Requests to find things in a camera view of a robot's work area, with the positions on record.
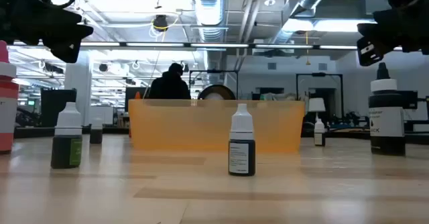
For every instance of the black ceiling-mounted device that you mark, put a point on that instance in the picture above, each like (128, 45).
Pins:
(160, 22)

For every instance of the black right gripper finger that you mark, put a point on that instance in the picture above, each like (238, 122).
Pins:
(395, 14)
(373, 31)

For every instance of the translucent orange plastic tray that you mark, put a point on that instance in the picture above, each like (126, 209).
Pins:
(201, 126)

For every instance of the LED light bar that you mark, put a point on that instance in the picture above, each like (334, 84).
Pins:
(218, 45)

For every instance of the pink-capped food coloring bottle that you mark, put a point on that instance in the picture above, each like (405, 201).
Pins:
(6, 116)

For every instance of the orange-capped food coloring bottle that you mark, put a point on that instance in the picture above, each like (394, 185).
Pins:
(137, 96)

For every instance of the white table lamp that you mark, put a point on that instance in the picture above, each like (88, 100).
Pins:
(316, 105)

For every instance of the black monitor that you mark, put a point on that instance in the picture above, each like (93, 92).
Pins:
(130, 95)
(58, 106)

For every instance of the person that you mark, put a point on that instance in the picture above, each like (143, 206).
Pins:
(169, 83)

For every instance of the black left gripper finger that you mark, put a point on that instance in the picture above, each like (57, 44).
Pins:
(63, 20)
(80, 33)

